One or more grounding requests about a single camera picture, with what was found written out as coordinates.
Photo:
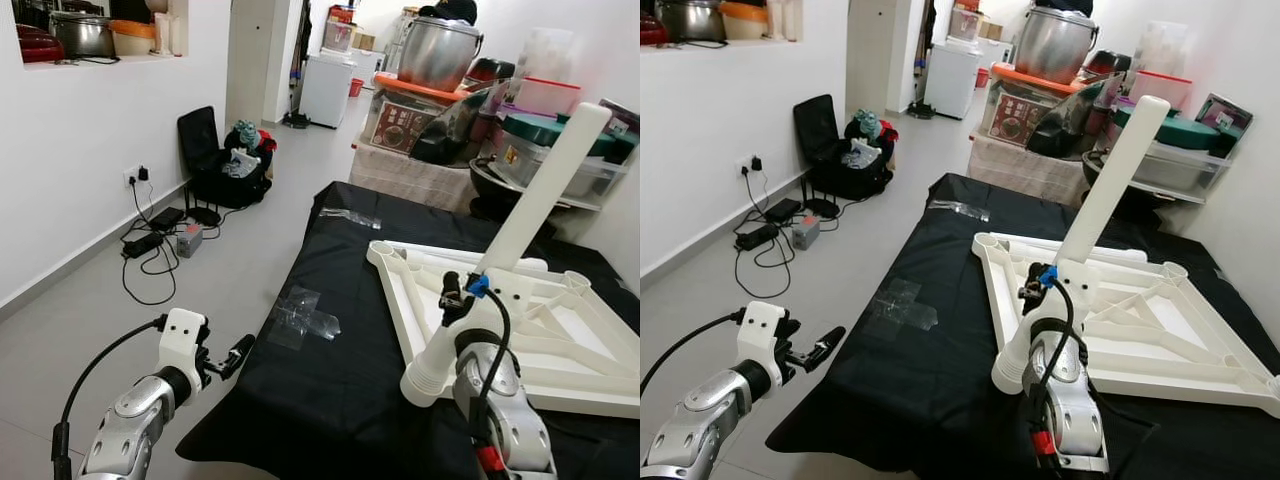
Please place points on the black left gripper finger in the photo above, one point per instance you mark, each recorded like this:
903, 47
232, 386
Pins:
240, 355
825, 346

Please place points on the black tablecloth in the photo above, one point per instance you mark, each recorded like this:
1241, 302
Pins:
900, 400
330, 400

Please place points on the black wok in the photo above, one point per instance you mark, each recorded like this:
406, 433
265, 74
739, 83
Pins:
495, 195
1140, 200

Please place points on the beige cloth covered bench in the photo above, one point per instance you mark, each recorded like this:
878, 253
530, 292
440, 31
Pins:
1025, 172
410, 180

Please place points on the black power strip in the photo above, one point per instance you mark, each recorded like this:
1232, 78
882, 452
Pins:
757, 237
143, 245

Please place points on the white plastic table top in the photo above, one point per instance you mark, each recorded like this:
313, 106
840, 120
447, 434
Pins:
590, 330
1180, 330

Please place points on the black power adapter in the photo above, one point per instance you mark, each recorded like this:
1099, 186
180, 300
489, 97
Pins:
166, 218
783, 210

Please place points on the black bag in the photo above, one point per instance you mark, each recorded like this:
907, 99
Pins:
450, 130
1065, 120

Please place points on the red printed carton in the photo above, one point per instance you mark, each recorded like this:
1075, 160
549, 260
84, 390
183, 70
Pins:
1018, 118
400, 128

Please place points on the green pot with lid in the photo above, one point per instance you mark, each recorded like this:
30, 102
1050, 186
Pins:
1195, 130
530, 130

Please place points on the clear plastic storage box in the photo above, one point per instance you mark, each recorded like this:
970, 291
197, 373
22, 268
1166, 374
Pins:
1185, 170
600, 180

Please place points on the white plastic bag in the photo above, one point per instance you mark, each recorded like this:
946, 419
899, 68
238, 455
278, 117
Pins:
240, 164
860, 153

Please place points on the orange lidded storage box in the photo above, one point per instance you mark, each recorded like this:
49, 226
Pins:
415, 92
1030, 80

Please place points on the dark green slippers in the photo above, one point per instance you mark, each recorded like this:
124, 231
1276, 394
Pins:
296, 121
920, 110

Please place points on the red stuffed toy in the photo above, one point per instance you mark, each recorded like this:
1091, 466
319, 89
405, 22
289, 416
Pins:
889, 130
267, 140

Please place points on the black folding chair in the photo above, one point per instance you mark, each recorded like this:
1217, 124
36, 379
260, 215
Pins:
818, 128
200, 140

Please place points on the small red bucket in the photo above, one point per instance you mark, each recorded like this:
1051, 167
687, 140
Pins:
982, 78
355, 88

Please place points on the pink box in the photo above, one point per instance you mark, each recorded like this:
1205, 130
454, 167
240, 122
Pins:
1160, 90
548, 97

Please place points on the green stuffed toy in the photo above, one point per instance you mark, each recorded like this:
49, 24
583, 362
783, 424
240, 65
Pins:
246, 133
866, 122

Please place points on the white fridge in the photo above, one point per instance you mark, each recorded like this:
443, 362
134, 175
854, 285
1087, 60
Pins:
326, 90
950, 80

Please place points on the black rice cooker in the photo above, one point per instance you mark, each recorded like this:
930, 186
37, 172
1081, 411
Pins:
490, 70
1106, 62

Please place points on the translucent white container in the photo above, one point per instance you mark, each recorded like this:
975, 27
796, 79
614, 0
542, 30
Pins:
1162, 48
547, 55

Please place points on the clear plastic jar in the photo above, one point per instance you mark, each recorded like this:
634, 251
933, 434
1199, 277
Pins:
964, 26
338, 36

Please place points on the orange lidded container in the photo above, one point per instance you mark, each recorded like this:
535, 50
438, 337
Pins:
745, 20
135, 38

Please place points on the red pot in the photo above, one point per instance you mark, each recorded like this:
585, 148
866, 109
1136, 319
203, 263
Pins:
652, 30
40, 45

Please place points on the steel cooking pot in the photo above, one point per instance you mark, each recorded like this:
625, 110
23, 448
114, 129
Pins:
85, 35
690, 20

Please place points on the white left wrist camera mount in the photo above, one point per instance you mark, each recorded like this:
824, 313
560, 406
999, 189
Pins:
760, 335
182, 340

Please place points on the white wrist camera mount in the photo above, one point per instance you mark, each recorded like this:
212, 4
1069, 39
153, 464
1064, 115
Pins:
182, 340
760, 335
505, 295
1080, 285

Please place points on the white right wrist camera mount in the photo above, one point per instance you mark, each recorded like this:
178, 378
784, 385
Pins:
505, 295
1080, 285

